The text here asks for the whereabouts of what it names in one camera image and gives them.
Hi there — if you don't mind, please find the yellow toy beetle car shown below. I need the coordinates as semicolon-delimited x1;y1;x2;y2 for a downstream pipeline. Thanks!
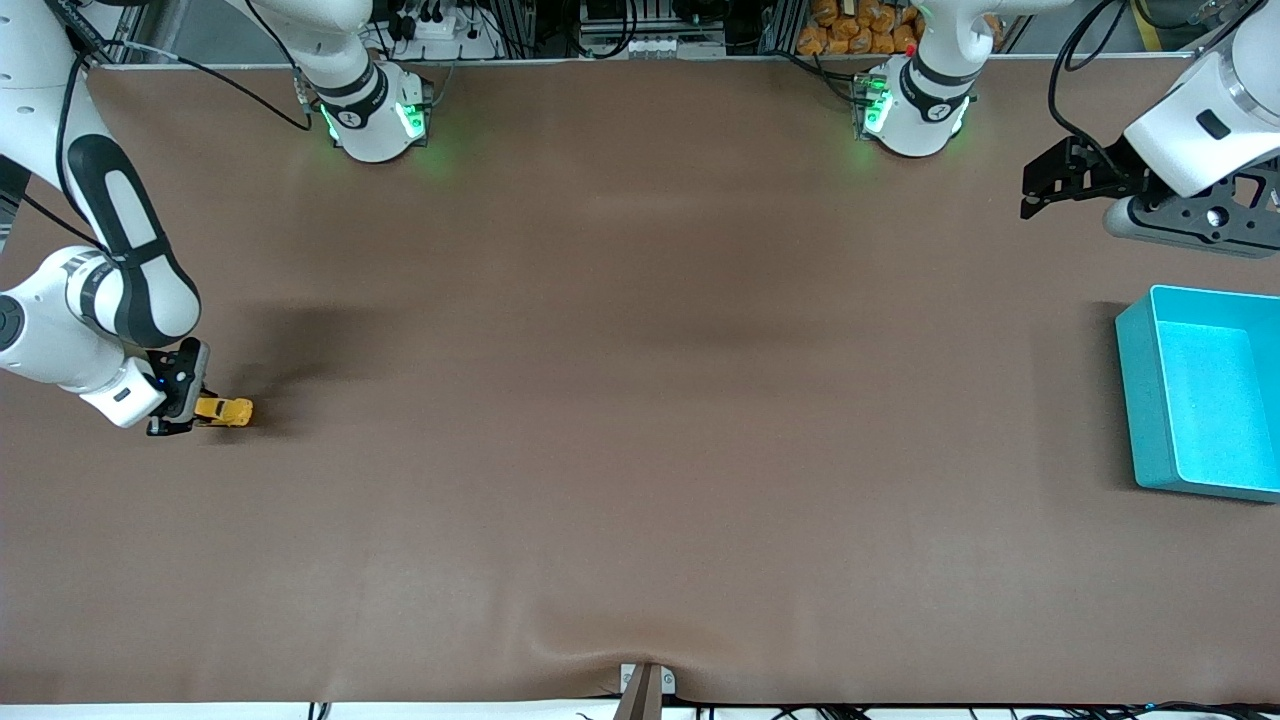
195;397;254;429

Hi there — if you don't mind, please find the teal plastic storage bin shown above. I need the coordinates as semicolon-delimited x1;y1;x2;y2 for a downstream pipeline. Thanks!
1115;285;1280;504

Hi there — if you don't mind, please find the bag of orange items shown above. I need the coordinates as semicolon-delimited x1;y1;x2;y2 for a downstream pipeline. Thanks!
797;0;926;56

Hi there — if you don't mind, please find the white terminal block row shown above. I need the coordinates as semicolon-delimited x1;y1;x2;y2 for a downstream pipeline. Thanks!
578;30;727;59

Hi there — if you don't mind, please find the white power strip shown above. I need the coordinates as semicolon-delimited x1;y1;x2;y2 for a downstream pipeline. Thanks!
385;8;501;59

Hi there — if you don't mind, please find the brown table mat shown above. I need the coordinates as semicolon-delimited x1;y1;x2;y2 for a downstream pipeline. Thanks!
0;58;1280;706

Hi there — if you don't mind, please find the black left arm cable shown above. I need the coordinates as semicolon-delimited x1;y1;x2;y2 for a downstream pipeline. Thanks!
1047;0;1151;176

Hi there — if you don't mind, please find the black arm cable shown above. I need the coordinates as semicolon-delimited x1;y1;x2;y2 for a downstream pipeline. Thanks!
1047;0;1151;176
20;45;311;251

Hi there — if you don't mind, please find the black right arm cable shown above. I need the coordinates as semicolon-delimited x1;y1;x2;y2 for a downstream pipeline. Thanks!
20;45;311;251

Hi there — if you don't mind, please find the aluminium frame post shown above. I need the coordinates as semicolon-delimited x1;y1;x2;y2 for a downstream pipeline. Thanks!
85;0;191;66

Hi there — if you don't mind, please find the grey metal table edge rail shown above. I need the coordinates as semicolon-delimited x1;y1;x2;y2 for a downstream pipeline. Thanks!
90;56;1196;68

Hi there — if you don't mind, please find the metal table clamp bracket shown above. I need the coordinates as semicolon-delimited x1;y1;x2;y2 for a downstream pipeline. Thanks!
612;663;677;720

